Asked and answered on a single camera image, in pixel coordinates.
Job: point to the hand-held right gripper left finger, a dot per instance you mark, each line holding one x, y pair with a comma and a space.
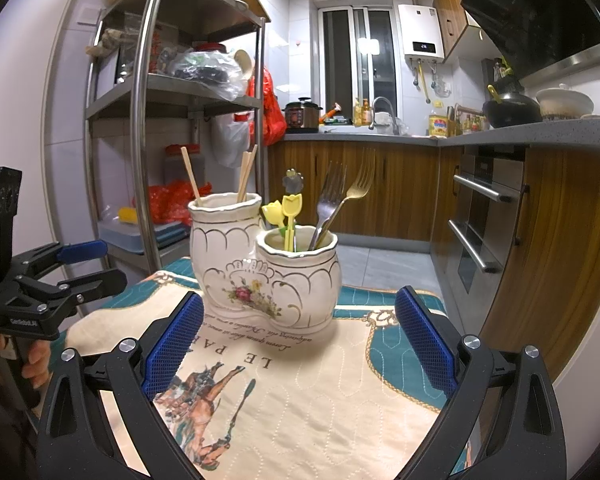
175, 345

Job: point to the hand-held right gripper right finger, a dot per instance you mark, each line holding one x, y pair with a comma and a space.
427, 345

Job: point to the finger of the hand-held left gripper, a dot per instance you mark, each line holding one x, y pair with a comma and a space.
85, 250
100, 282

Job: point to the white ceramic utensil holder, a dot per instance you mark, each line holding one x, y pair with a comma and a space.
260, 280

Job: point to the wooden chopstick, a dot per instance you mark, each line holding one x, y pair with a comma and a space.
190, 175
251, 167
243, 175

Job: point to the gold fork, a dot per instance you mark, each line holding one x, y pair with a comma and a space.
357, 187

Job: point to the person's left hand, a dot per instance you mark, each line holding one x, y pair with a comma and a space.
39, 362

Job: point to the blue plastic tray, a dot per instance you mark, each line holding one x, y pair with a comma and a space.
125, 237

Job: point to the red plastic bag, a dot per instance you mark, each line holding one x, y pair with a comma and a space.
172, 202

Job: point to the printed teal and beige mat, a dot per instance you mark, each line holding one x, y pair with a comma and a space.
290, 385

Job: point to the red lid container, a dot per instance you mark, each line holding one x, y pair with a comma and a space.
182, 165

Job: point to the wooden base cabinets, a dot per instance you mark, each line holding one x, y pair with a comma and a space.
405, 185

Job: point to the small yellow tulip pick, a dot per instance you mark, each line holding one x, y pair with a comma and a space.
272, 212

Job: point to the metal shelf rack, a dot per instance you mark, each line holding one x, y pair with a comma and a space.
145, 91

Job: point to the silver fork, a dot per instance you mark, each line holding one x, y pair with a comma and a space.
330, 195

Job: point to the large yellow tulip pick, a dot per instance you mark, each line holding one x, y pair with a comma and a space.
291, 205

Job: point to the white plastic bag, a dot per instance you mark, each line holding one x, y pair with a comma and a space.
232, 135

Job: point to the grey flower pick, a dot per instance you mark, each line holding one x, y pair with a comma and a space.
294, 180

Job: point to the clear plastic bag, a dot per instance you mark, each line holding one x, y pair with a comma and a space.
207, 67

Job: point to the yellow cooking oil bottle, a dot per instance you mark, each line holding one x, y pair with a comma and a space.
437, 125

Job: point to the row of condiment bottles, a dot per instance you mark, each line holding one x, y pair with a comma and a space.
467, 122

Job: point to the orange plastic bag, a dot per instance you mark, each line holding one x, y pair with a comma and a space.
267, 105

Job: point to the grey kitchen countertop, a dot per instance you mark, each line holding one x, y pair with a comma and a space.
530, 132

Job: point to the metal faucet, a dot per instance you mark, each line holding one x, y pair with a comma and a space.
382, 110

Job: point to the yellow soap bottle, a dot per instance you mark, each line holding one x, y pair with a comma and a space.
362, 112

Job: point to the beige scoop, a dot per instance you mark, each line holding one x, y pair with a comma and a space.
244, 62

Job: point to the black wok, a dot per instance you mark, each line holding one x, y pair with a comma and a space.
510, 110

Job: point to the dark pressure cooker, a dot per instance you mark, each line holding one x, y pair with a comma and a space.
302, 115

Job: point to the white ceramic pot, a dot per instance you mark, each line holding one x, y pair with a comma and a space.
565, 102

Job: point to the kitchen window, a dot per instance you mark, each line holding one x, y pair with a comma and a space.
360, 55

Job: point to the white water heater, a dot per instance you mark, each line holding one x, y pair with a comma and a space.
420, 35

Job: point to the black range hood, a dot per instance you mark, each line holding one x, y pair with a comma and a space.
535, 10

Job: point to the wooden wall cabinet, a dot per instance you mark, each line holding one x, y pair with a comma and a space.
452, 5

